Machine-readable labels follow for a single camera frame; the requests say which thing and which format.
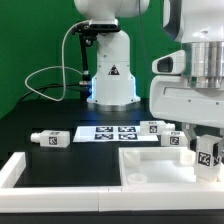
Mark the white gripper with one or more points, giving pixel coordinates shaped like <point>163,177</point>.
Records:
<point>172,99</point>

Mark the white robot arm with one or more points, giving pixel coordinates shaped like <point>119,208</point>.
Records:
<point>189,83</point>

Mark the white U-shaped fence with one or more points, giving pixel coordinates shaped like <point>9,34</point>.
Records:
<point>143,197</point>

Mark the white sheet with tags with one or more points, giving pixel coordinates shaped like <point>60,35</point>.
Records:
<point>110,134</point>

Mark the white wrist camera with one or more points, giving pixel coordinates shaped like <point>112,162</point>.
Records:
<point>171,64</point>

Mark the black camera on stand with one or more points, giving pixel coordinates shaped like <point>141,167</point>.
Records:
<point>88,32</point>

